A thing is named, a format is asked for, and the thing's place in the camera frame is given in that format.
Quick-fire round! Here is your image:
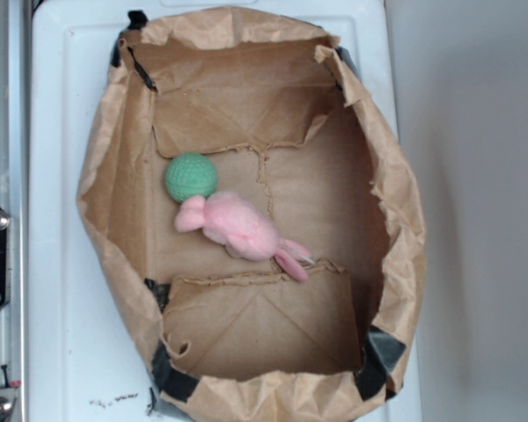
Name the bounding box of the green textured ball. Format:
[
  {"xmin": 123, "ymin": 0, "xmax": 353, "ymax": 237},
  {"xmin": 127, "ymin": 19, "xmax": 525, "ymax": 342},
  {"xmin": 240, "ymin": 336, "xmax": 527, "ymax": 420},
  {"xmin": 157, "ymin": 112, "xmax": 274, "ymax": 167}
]
[{"xmin": 165, "ymin": 153, "xmax": 218, "ymax": 203}]

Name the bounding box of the brown paper-lined box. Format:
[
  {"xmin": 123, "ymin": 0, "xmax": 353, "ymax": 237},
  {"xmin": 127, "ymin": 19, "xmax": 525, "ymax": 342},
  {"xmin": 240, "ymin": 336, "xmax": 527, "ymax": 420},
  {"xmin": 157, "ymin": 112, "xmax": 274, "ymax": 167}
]
[{"xmin": 77, "ymin": 7, "xmax": 426, "ymax": 421}]

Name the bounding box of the pink plush bunny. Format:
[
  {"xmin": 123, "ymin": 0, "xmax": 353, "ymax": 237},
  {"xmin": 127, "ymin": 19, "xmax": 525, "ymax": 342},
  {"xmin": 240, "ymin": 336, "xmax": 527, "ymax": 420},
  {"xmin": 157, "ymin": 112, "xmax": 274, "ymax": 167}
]
[{"xmin": 174, "ymin": 191, "xmax": 312, "ymax": 282}]

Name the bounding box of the aluminium frame rail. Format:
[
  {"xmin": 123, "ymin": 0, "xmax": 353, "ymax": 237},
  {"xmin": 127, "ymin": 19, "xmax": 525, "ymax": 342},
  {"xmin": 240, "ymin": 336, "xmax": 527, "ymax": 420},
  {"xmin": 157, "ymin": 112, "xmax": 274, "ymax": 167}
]
[{"xmin": 0, "ymin": 1, "xmax": 33, "ymax": 421}]

